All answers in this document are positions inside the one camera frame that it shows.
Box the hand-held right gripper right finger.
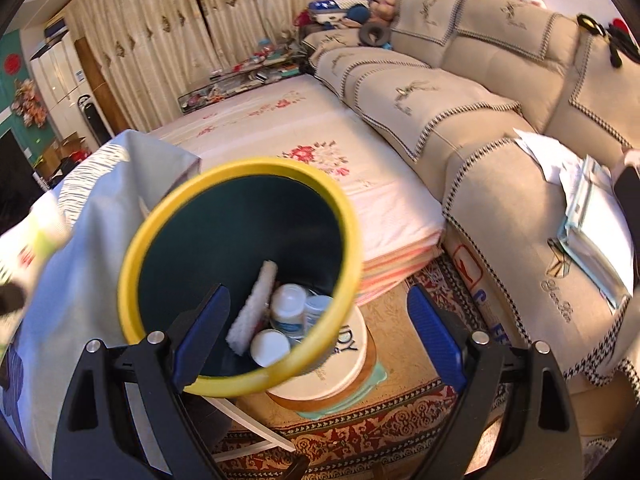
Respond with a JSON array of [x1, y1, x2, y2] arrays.
[[407, 285, 583, 480]]

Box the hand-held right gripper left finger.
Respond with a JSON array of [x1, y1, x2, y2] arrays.
[[52, 284, 232, 480]]

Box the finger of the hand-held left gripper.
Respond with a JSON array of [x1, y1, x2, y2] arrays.
[[0, 280, 27, 317]]

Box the white foam sheet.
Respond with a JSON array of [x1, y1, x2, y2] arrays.
[[226, 260, 278, 356]]

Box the white paper cup pink dots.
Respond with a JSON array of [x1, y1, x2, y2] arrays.
[[250, 329, 291, 367]]

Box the green drink carton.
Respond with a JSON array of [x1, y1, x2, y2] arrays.
[[0, 194, 72, 293]]

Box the white plastic bottle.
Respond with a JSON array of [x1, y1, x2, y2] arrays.
[[270, 284, 307, 338], [302, 295, 333, 333]]

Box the yellow rimmed dark trash bin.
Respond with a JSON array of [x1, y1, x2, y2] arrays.
[[117, 156, 362, 398]]

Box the flattened cardboard box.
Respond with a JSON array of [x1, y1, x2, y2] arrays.
[[442, 230, 516, 351]]

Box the red patterned rug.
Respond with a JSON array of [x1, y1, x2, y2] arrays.
[[215, 260, 640, 480]]

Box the blue star print tablecloth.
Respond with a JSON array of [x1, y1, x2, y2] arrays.
[[0, 129, 201, 461]]

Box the round cream stool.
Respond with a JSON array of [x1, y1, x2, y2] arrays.
[[265, 305, 388, 418]]

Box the large black television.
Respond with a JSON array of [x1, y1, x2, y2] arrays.
[[0, 130, 36, 221]]

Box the open cardboard box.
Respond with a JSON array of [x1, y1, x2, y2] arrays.
[[35, 132, 88, 173]]

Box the papers on sofa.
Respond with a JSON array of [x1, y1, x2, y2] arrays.
[[557, 155, 636, 311]]

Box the hanging flower decoration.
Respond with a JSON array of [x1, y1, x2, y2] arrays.
[[12, 80, 48, 126]]

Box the black tower fan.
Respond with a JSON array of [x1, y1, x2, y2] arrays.
[[77, 95, 113, 146]]

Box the white crumpled paper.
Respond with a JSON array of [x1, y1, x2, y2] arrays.
[[512, 127, 591, 186]]

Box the bed with floral sheet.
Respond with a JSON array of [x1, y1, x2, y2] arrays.
[[150, 75, 446, 306]]

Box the brown wooden board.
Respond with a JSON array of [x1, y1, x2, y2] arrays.
[[75, 37, 131, 133]]

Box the beige sofa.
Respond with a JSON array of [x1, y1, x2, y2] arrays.
[[300, 0, 640, 401]]

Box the glass coffee table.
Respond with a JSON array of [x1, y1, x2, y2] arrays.
[[177, 52, 311, 116]]

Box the beige embroidered curtain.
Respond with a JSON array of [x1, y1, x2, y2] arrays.
[[187, 0, 361, 68], [65, 0, 211, 131]]

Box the grey neck pillow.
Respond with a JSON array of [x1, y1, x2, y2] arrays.
[[361, 22, 391, 48]]

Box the black and yellow plush toy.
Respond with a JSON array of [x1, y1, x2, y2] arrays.
[[577, 12, 626, 68]]

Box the blue star print cushion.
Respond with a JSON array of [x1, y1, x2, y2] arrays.
[[307, 0, 346, 16]]

